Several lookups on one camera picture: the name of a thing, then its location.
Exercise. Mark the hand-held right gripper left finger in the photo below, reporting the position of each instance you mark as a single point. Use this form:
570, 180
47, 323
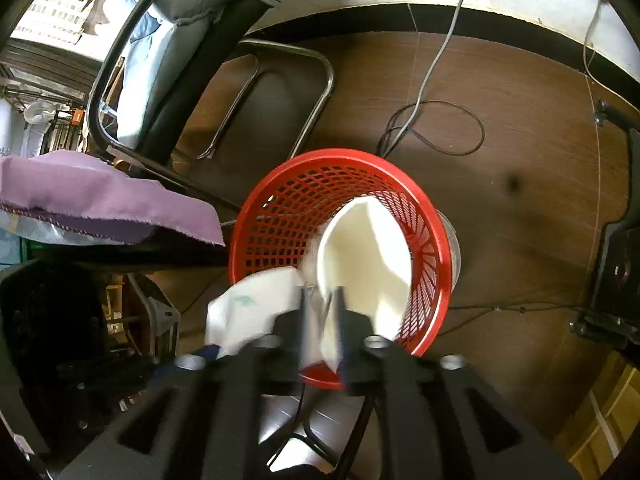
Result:
290, 340

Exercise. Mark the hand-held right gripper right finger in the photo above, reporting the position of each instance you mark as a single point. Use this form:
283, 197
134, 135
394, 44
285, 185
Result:
352, 340

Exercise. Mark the red plastic mesh basket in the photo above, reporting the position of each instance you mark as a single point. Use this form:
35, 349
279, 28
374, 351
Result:
340, 154

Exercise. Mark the grey plastic stool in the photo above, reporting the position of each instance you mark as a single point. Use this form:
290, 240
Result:
160, 317

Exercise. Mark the white bucket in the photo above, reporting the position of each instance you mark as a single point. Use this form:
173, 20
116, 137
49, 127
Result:
452, 255

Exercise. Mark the purple printed tablecloth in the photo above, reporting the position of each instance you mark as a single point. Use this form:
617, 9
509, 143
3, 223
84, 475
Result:
100, 195

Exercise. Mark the small white fan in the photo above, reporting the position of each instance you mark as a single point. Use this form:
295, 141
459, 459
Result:
37, 111

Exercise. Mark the black metal chair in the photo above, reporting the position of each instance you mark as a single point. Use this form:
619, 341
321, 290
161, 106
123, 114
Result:
165, 120

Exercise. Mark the cardboard boxes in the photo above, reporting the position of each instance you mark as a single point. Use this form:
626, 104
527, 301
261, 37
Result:
610, 425

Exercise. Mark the blue seat cushion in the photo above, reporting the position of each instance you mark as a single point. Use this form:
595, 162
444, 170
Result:
150, 60

